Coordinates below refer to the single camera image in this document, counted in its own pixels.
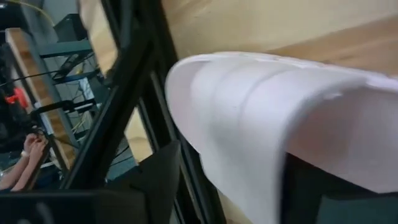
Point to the person's hand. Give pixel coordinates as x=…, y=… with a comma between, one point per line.
x=38, y=152
x=30, y=143

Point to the red clamp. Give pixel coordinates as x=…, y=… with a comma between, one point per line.
x=17, y=97

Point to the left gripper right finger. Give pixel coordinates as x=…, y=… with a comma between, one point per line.
x=298, y=193

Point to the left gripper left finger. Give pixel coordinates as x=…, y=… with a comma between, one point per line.
x=158, y=180

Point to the black bar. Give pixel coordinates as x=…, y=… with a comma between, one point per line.
x=62, y=105

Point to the pink rubber slide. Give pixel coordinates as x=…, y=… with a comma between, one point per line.
x=248, y=118

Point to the gray metal stand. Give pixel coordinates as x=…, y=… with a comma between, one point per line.
x=62, y=49

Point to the person's forearm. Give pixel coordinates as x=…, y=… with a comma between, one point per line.
x=25, y=177
x=12, y=171

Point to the black box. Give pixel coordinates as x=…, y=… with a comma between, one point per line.
x=70, y=29

